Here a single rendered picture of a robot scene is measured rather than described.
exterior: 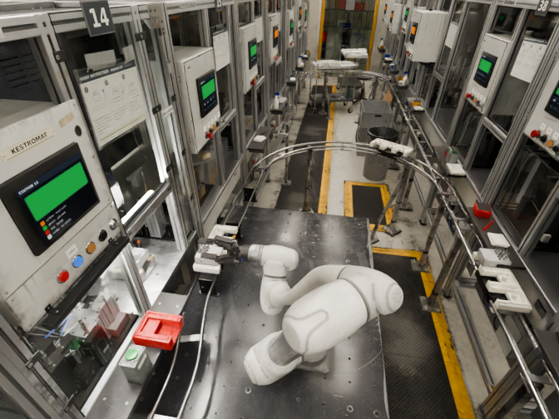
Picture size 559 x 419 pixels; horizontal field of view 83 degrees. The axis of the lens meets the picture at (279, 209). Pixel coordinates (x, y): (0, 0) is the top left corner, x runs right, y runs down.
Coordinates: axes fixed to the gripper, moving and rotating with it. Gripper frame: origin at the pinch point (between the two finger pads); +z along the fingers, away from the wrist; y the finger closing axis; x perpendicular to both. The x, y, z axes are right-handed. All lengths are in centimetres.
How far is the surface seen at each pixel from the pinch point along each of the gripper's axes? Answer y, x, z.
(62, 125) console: 66, 28, 21
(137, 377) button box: -17, 51, 9
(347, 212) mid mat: -112, -199, -78
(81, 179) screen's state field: 52, 31, 18
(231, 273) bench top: -45, -27, 0
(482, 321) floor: -112, -73, -179
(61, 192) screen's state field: 52, 39, 18
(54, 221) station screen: 46, 44, 18
